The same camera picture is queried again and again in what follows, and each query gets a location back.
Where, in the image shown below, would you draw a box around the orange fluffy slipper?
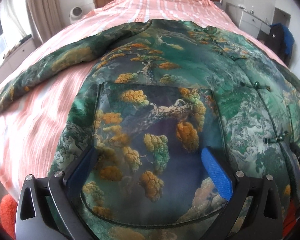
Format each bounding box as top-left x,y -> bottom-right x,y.
0,194 -> 17,239

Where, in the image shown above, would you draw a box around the white window bench cabinet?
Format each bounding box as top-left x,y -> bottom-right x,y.
0,37 -> 36,84

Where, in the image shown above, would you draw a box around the black and blue clothes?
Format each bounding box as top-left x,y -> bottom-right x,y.
264,23 -> 295,66

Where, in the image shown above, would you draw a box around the green landscape print jacket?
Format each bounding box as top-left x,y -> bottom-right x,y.
0,20 -> 300,239

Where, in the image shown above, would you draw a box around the beige curtain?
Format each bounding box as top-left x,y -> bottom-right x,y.
26,0 -> 65,45

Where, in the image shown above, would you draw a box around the white desk with drawers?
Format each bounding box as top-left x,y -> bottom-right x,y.
225,3 -> 270,38

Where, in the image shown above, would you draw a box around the pink striped bed sheet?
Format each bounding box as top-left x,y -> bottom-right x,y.
0,0 -> 288,203

